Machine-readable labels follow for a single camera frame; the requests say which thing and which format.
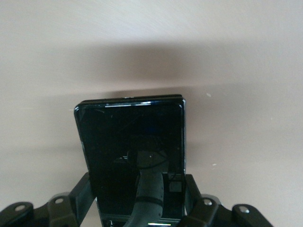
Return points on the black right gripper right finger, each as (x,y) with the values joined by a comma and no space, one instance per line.
(193,201)

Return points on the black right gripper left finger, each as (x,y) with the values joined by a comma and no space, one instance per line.
(78,196)

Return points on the black smartphone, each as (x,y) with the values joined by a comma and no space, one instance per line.
(130,132)

